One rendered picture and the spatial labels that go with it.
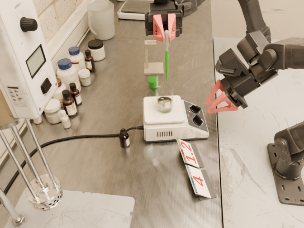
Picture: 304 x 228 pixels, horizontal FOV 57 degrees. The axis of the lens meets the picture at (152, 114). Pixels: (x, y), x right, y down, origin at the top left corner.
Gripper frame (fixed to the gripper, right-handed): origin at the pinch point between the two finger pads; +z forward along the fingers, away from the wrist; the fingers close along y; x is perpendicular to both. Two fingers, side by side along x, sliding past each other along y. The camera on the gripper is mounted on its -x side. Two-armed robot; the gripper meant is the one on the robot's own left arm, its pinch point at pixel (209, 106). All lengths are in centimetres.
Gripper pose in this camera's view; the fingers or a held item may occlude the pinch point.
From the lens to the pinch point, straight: 82.0
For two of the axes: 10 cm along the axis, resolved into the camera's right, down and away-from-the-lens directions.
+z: -7.4, 5.2, 4.2
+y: 0.5, 6.7, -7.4
